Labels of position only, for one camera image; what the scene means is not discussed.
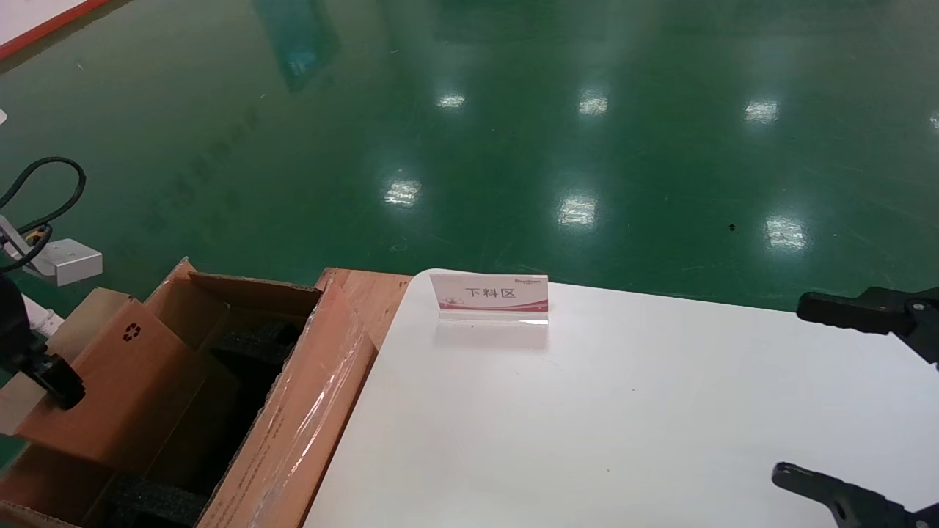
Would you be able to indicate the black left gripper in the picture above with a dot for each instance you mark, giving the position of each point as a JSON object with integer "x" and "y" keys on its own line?
{"x": 15, "y": 330}

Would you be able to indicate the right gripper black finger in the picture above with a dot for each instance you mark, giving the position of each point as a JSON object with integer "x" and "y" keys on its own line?
{"x": 843, "y": 502}
{"x": 880, "y": 312}

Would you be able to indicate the large open cardboard box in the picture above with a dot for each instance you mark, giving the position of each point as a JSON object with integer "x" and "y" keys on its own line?
{"x": 308, "y": 411}

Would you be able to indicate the white metal tube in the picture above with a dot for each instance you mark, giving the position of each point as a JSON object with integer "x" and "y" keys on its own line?
{"x": 40, "y": 319}

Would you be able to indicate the brown wooden board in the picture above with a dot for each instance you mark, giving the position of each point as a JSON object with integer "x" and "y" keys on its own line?
{"x": 378, "y": 301}

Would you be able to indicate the white red sign card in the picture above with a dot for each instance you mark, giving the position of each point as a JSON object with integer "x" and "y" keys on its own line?
{"x": 488, "y": 293}

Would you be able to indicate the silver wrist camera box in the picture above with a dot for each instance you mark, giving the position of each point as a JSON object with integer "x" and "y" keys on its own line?
{"x": 66, "y": 260}

